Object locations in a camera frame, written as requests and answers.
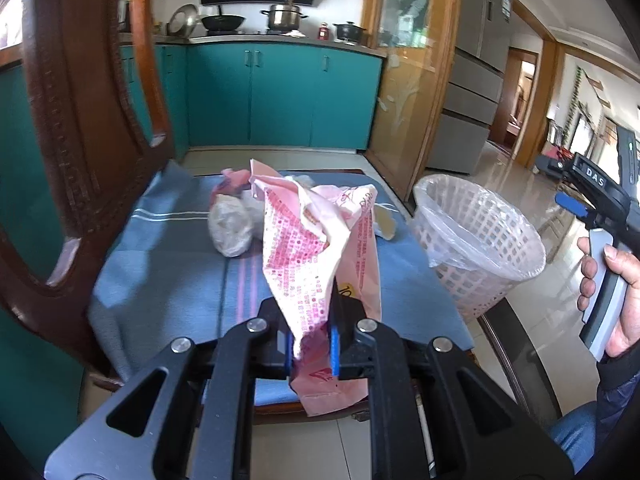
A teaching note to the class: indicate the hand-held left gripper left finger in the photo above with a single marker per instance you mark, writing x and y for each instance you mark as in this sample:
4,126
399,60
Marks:
289,357

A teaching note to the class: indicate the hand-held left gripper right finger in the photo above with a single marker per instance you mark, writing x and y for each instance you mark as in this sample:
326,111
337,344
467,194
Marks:
334,355

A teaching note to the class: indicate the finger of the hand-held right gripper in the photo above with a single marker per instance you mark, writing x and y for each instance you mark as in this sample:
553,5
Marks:
570,205
550,164

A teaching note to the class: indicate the pink printed plastic bag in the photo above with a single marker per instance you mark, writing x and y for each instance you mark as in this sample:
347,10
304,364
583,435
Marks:
300,260

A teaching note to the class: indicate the white plastic lattice basket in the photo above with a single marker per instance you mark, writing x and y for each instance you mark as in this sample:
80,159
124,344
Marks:
480,280

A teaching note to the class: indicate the clear plastic bin liner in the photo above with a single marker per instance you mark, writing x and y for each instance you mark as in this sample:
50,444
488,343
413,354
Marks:
440,240

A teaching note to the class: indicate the person's right forearm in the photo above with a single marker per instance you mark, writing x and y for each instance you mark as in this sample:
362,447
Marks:
622,400

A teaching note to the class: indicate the person's right hand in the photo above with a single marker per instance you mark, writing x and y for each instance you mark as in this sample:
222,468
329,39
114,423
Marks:
625,310

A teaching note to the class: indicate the brown wooden door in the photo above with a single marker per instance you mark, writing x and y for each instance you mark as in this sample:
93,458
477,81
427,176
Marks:
515,100

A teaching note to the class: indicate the green hanging garland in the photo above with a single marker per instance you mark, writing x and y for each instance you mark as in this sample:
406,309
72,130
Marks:
579,90

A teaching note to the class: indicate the grey refrigerator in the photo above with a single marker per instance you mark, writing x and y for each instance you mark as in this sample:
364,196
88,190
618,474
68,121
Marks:
472,60

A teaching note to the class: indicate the wooden framed glass door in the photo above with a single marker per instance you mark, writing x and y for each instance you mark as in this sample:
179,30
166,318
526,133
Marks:
435,85

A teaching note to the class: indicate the crumpled white plastic bag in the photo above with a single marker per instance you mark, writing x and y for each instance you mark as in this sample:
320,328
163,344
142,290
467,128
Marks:
230,230

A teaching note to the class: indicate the blue striped seat cushion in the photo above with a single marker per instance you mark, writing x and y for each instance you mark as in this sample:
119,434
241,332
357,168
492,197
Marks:
175,270

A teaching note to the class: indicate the clear plastic wrapper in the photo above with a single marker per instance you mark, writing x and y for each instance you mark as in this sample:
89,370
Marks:
302,182

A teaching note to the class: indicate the crumpled pink wrapper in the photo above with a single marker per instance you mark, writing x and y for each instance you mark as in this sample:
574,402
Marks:
231,182

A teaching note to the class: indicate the person's leg in jeans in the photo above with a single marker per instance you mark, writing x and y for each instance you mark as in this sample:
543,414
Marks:
575,435

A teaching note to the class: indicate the black lidded pot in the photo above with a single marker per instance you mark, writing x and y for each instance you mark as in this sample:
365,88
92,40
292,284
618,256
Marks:
349,31

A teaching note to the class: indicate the red bottle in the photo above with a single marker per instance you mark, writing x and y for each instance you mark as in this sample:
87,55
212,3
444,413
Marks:
324,32

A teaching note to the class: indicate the teal kitchen cabinets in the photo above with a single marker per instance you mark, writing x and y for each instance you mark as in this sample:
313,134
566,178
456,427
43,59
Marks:
280,95

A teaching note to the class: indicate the stainless steel pot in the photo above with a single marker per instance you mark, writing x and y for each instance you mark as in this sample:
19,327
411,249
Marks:
284,15

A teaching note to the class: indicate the carved wooden chair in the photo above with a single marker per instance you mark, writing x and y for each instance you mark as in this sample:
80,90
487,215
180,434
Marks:
85,110

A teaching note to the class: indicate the black wok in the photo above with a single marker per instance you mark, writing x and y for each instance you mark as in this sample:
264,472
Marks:
222,21

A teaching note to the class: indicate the steel bowl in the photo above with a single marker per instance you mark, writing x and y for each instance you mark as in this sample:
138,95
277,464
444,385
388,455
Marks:
182,20

